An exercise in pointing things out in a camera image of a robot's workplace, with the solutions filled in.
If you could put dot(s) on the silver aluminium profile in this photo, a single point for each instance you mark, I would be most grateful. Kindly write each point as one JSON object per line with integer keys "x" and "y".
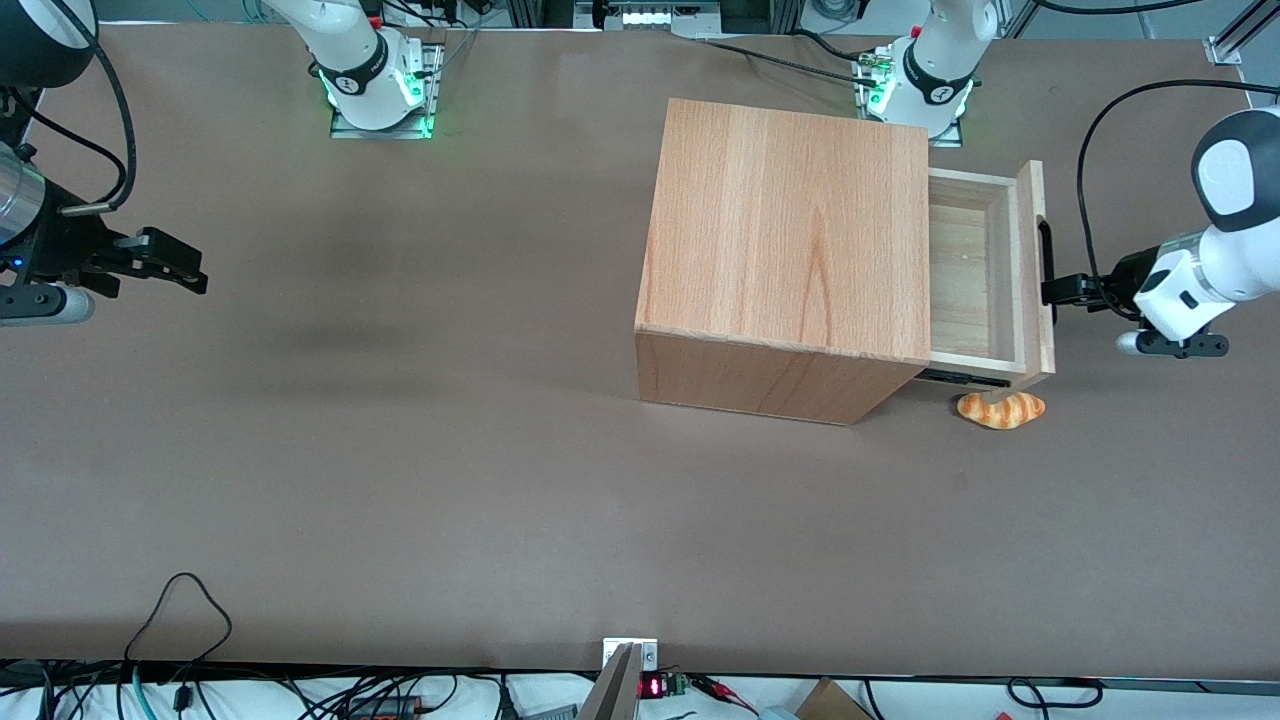
{"x": 1225, "y": 45}

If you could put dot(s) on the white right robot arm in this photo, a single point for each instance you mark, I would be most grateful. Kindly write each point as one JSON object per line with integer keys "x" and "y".
{"x": 350, "y": 50}

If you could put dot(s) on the orange black device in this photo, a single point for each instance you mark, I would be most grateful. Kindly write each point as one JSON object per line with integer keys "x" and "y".
{"x": 385, "y": 708}

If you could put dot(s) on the light wooden drawer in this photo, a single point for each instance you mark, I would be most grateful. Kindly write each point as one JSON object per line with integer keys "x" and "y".
{"x": 960, "y": 280}

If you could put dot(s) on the small metal bracket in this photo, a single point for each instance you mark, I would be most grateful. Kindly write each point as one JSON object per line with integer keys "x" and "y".
{"x": 650, "y": 655}

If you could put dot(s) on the light wooden cabinet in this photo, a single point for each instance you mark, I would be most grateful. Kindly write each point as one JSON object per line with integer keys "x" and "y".
{"x": 780, "y": 220}

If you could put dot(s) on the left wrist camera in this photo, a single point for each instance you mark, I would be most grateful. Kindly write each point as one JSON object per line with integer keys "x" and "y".
{"x": 1170, "y": 345}

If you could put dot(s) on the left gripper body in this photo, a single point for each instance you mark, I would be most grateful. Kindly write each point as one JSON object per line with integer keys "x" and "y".
{"x": 1128, "y": 275}

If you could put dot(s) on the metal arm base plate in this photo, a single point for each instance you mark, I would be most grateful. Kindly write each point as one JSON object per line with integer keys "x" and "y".
{"x": 436, "y": 90}
{"x": 948, "y": 135}

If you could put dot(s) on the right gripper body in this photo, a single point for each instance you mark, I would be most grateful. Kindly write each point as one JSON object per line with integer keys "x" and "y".
{"x": 62, "y": 248}

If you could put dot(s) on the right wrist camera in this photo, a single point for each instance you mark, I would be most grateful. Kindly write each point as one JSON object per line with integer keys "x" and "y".
{"x": 50, "y": 305}

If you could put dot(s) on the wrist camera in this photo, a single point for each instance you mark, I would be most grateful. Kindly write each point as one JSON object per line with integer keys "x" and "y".
{"x": 50, "y": 305}
{"x": 1170, "y": 345}

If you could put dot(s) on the orange striped toy croissant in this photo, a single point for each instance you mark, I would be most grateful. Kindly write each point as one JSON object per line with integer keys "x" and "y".
{"x": 1000, "y": 410}

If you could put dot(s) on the white power strip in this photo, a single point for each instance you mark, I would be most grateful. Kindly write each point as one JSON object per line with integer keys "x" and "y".
{"x": 650, "y": 15}

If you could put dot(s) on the tan slanted board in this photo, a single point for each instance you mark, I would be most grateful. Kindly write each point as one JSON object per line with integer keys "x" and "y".
{"x": 615, "y": 695}

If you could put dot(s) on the red digit display module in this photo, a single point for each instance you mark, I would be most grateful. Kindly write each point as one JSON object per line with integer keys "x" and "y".
{"x": 652, "y": 687}

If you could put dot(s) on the brown cardboard box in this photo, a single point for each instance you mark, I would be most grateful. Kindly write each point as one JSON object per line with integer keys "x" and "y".
{"x": 830, "y": 705}

